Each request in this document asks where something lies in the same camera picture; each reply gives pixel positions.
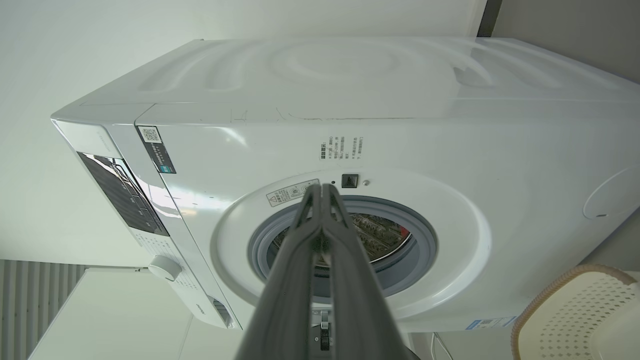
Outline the round filter cover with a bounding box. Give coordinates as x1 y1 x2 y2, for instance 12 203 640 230
582 167 640 221

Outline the white cabinet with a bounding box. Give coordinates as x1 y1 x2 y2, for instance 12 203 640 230
27 267 243 360

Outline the grey ribbed panel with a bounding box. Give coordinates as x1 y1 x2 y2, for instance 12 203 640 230
0 259 91 360

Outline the black glossy control panel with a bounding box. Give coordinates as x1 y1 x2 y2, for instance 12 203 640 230
76 151 171 238

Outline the black QR label sticker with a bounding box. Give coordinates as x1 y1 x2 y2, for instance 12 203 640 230
137 125 177 175

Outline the black baseboard strip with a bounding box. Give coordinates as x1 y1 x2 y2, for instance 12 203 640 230
476 0 504 39

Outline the white control knob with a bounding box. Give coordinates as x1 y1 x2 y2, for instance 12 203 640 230
147 255 183 282

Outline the grey rubber door gasket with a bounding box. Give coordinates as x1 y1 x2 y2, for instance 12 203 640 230
248 195 438 304

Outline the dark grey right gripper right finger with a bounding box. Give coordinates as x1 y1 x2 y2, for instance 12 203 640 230
311 183 417 360

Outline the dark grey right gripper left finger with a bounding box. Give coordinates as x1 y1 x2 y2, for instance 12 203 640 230
234 184 324 360

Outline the grey warning sticker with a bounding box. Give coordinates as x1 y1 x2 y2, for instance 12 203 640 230
266 178 321 208

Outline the white front-load washing machine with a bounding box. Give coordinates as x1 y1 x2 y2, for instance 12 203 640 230
50 36 640 333

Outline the silver metal door hinge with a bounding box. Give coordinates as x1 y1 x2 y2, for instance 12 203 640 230
313 309 334 352

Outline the stainless steel washing machine drum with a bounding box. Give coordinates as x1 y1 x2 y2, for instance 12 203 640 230
271 212 414 271

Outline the cream perforated laundry basket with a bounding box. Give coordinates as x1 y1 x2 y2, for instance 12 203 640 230
510 264 640 360

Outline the printed instruction text label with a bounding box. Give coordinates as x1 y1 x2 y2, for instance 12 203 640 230
319 135 365 162

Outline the blue energy label sticker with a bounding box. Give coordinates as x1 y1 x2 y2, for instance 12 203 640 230
465 315 517 331

